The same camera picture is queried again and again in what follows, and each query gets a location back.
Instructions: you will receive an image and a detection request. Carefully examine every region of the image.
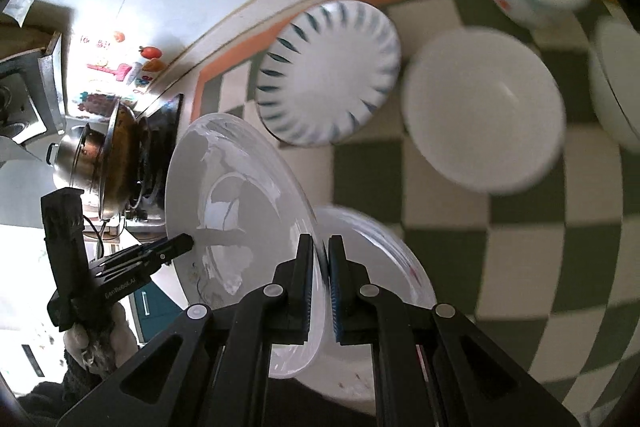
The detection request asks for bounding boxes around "white plate with leaf pattern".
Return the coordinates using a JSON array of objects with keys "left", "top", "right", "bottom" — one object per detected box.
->
[{"left": 255, "top": 0, "right": 402, "bottom": 146}]

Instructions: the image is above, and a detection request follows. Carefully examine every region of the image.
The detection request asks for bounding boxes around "black gas stove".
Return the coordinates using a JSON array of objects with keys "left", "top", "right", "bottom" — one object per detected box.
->
[{"left": 124, "top": 93, "right": 186, "bottom": 229}]

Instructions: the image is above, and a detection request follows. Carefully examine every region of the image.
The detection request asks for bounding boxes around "white bowl with thin rim line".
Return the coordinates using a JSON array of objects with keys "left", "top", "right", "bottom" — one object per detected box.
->
[{"left": 587, "top": 17, "right": 640, "bottom": 154}]

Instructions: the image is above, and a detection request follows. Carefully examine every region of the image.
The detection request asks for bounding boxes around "white plate with red print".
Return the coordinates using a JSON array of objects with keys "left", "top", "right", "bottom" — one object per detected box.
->
[{"left": 299, "top": 206, "right": 437, "bottom": 410}]

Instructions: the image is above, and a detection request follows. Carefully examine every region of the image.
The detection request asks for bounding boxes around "pink wall sticker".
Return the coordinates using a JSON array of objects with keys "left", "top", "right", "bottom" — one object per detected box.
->
[{"left": 87, "top": 61, "right": 129, "bottom": 82}]

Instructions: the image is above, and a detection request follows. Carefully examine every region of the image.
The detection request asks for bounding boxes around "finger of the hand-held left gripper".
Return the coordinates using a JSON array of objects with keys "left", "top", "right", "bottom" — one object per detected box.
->
[{"left": 135, "top": 233, "right": 196, "bottom": 274}]

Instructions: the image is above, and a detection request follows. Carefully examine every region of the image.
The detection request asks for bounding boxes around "teal cabinet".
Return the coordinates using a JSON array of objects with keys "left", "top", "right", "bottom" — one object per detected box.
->
[{"left": 131, "top": 289, "right": 177, "bottom": 344}]

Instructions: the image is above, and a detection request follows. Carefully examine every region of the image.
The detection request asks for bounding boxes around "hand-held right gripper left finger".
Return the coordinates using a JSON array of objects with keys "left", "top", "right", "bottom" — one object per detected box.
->
[{"left": 57, "top": 234, "right": 315, "bottom": 427}]

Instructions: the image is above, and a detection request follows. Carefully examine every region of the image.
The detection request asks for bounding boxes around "person's left hand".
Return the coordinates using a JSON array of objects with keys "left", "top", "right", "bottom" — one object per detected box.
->
[{"left": 65, "top": 304, "right": 138, "bottom": 375}]

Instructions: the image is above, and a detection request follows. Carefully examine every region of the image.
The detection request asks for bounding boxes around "metal range hood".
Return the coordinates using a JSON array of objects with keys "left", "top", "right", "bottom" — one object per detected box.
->
[{"left": 0, "top": 31, "right": 67, "bottom": 144}]

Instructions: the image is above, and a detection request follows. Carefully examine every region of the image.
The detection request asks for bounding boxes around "green white checkered table mat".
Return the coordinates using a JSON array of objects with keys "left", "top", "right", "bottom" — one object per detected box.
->
[{"left": 192, "top": 0, "right": 640, "bottom": 408}]

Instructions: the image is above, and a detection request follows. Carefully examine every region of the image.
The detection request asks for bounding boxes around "stainless steel pot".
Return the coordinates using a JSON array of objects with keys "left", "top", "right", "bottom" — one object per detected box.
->
[{"left": 47, "top": 99, "right": 146, "bottom": 219}]

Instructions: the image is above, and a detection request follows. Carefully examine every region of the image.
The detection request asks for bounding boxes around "plain white bowl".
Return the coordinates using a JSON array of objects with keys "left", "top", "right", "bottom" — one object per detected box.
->
[{"left": 402, "top": 29, "right": 567, "bottom": 196}]

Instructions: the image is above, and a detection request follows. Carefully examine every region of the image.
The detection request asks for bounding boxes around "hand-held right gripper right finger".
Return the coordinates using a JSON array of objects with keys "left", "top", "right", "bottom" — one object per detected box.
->
[{"left": 327, "top": 237, "right": 581, "bottom": 427}]

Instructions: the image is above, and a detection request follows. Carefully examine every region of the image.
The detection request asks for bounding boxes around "plain white plate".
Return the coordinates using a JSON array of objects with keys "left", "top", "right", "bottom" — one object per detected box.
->
[{"left": 165, "top": 112, "right": 322, "bottom": 380}]

